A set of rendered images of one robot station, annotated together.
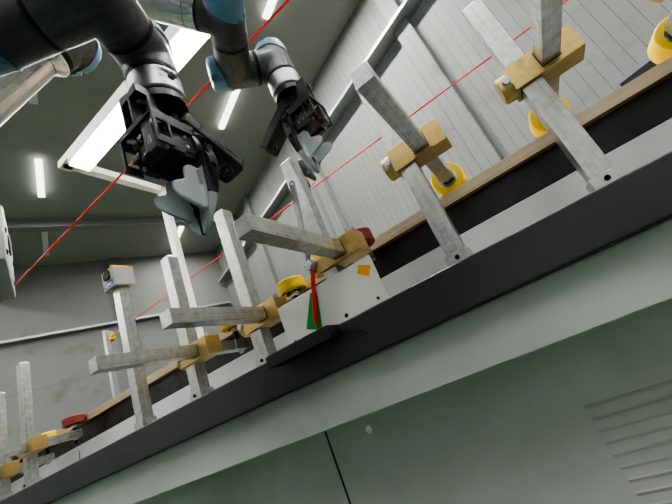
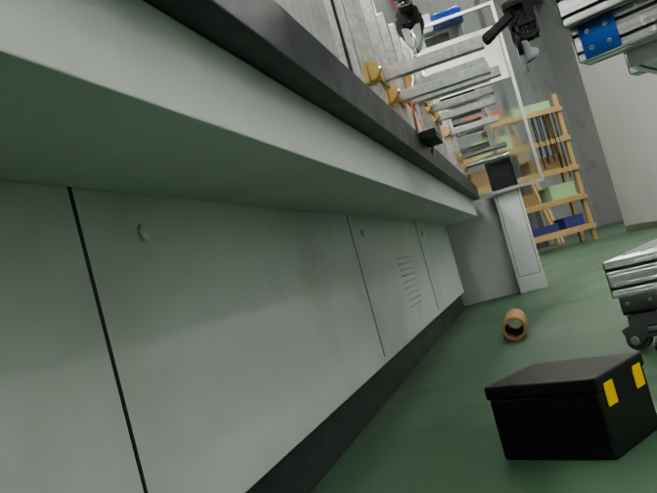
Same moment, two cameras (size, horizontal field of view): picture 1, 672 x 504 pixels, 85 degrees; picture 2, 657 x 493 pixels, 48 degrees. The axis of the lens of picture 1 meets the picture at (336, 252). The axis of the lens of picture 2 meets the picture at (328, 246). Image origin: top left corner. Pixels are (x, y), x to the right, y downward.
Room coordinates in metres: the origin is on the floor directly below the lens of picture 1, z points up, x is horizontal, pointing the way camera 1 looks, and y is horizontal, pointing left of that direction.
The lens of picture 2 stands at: (1.49, 2.19, 0.34)
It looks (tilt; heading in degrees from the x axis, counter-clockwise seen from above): 3 degrees up; 260
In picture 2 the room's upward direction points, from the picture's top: 15 degrees counter-clockwise
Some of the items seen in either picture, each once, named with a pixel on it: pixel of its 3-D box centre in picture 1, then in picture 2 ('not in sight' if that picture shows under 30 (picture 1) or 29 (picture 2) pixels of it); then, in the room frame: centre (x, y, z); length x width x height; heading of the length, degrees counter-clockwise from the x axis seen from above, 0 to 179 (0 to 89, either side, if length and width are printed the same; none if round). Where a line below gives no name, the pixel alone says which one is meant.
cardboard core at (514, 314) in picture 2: not in sight; (514, 324); (0.47, -0.33, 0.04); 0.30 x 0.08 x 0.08; 65
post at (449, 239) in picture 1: (408, 166); (408, 90); (0.67, -0.21, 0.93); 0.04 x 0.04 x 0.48; 65
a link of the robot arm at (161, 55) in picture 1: (146, 58); not in sight; (0.39, 0.15, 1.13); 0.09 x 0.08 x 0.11; 1
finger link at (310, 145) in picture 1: (312, 147); (419, 39); (0.64, -0.04, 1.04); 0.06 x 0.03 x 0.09; 64
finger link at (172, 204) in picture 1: (177, 208); (529, 54); (0.39, 0.17, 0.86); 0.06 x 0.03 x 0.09; 155
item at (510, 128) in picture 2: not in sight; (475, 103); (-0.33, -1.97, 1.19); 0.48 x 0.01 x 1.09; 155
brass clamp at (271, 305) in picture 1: (262, 317); (392, 98); (0.87, 0.23, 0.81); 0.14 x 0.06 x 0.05; 65
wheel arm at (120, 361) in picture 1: (183, 353); (397, 71); (0.91, 0.46, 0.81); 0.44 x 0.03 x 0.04; 155
